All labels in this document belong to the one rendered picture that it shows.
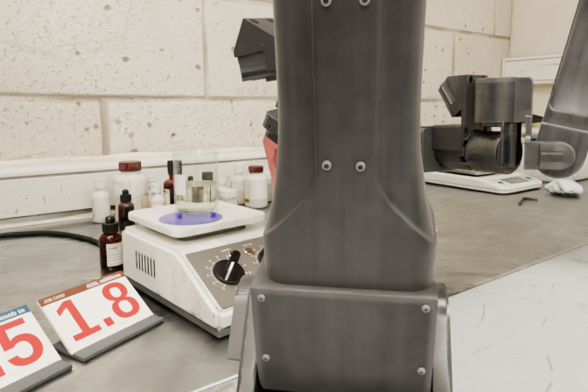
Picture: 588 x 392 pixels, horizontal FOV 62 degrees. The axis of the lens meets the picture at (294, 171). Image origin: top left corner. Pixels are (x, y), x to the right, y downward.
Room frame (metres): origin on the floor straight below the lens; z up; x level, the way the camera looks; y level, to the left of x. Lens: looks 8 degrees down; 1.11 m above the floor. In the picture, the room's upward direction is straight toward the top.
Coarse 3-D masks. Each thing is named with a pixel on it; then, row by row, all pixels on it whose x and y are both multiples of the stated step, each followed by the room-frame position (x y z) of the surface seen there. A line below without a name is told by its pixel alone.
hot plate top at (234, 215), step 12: (228, 204) 0.60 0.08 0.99; (132, 216) 0.54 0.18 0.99; (144, 216) 0.53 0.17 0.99; (156, 216) 0.53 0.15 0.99; (228, 216) 0.53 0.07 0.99; (240, 216) 0.53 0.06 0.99; (252, 216) 0.53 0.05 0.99; (264, 216) 0.55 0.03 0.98; (156, 228) 0.50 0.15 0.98; (168, 228) 0.48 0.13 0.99; (180, 228) 0.48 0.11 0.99; (192, 228) 0.48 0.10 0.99; (204, 228) 0.49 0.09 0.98; (216, 228) 0.50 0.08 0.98
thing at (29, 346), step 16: (16, 320) 0.38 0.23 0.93; (32, 320) 0.39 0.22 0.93; (0, 336) 0.36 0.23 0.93; (16, 336) 0.37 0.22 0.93; (32, 336) 0.38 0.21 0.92; (0, 352) 0.35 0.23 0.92; (16, 352) 0.36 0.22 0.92; (32, 352) 0.37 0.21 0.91; (48, 352) 0.37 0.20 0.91; (0, 368) 0.34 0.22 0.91; (16, 368) 0.35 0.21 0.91
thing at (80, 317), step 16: (96, 288) 0.45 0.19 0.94; (112, 288) 0.46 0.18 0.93; (128, 288) 0.47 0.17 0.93; (48, 304) 0.41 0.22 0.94; (64, 304) 0.42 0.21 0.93; (80, 304) 0.43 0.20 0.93; (96, 304) 0.43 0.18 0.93; (112, 304) 0.44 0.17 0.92; (128, 304) 0.45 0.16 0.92; (64, 320) 0.40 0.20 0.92; (80, 320) 0.41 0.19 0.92; (96, 320) 0.42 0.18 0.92; (112, 320) 0.43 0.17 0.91; (80, 336) 0.40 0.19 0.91
